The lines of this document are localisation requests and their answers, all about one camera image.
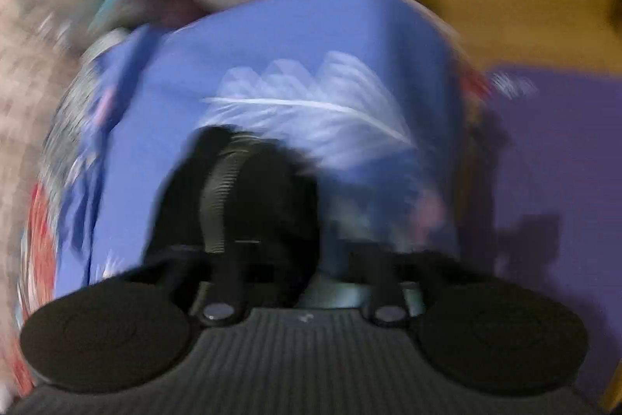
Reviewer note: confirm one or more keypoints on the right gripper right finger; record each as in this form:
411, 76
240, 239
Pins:
370, 264

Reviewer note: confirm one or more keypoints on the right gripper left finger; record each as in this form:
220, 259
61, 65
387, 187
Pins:
224, 294

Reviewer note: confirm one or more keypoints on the purple floor mat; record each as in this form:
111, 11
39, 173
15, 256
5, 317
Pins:
545, 207

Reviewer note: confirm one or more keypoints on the red floral quilt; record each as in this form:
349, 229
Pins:
53, 181

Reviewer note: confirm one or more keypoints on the black pants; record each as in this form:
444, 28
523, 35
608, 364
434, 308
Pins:
272, 219

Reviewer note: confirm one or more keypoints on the blue patterned bed sheet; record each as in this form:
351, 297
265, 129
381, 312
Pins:
369, 90

